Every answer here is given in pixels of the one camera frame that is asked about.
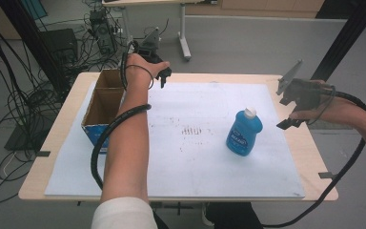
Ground light wooden cabinet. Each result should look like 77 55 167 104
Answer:
184 0 326 19

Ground blue bottle with white cap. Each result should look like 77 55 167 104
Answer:
225 106 264 157

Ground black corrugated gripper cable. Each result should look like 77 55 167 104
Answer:
90 40 153 191
261 85 366 229

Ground black metal stand post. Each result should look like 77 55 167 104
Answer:
0 0 69 98

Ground black stand base plate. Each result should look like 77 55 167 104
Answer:
4 123 50 153

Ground cardboard box with blue outside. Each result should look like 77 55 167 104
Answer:
81 69 127 156

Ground black equipment case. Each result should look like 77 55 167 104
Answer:
39 28 79 70

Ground person's left hand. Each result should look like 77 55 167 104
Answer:
125 52 172 91

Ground tangle of black floor cables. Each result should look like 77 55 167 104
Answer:
0 0 132 206

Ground person's black trousers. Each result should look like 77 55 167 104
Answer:
203 201 264 229

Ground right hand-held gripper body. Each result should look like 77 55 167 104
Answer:
275 58 324 113

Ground black corrugated right gripper cable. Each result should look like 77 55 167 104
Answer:
261 85 366 229

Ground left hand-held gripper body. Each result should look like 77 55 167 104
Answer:
132 27 166 64

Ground white desk with metal legs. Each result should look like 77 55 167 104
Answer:
101 0 219 62

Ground black metal frame beam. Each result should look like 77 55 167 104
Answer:
310 0 366 82

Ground black corrugated left gripper cable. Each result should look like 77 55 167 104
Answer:
90 40 153 191

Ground white sleeve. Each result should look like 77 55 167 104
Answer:
91 197 158 229

